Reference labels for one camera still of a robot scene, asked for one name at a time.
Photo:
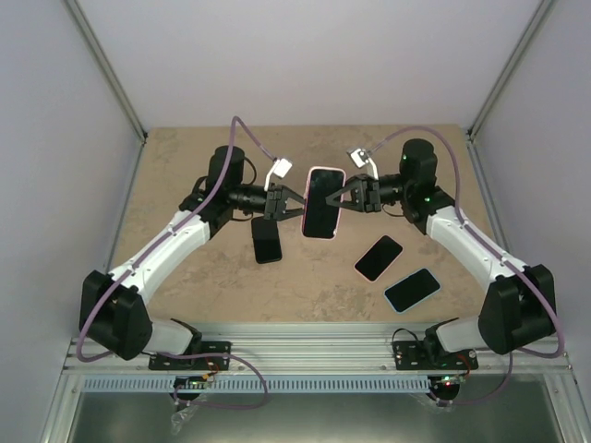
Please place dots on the phone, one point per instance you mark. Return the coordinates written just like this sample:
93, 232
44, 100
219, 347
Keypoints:
412, 290
378, 258
266, 240

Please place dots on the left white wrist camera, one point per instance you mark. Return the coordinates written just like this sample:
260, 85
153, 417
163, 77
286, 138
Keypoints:
280, 168

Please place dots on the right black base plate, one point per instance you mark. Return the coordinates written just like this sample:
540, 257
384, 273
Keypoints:
410, 355

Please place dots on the left small circuit board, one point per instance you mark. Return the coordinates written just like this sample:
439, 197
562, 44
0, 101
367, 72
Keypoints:
194, 382

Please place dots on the right small circuit board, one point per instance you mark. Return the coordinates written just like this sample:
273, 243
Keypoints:
450, 380

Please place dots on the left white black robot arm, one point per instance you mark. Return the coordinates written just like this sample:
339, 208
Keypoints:
113, 310

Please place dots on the small circuit board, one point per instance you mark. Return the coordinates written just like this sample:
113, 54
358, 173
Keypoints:
194, 382
450, 380

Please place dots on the phone in blue case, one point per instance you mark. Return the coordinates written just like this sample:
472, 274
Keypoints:
412, 290

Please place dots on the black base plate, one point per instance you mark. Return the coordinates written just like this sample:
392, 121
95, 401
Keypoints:
410, 355
212, 363

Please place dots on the phone in pink case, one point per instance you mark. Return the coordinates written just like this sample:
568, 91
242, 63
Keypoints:
378, 258

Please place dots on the aluminium corner post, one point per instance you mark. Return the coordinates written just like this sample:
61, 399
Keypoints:
530, 32
102, 61

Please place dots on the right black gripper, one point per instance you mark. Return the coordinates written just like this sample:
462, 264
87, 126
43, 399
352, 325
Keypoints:
366, 195

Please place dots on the left aluminium corner post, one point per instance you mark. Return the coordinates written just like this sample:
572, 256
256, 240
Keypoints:
102, 61

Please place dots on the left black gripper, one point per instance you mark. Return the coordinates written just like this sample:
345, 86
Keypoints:
281, 194

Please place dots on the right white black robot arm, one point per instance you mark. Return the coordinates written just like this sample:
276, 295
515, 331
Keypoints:
519, 306

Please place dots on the light pink phone case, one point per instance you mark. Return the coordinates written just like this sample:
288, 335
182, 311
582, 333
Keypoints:
320, 221

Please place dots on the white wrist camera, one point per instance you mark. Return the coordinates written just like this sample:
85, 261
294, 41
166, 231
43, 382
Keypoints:
280, 168
361, 159

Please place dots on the right aluminium corner post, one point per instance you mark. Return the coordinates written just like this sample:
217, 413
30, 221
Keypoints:
530, 32

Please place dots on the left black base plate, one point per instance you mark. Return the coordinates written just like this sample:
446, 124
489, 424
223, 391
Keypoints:
212, 363

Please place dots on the clear plastic bag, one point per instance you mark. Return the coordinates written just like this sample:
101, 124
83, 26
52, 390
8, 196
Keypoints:
184, 412

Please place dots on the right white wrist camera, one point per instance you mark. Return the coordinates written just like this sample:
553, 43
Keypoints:
361, 159

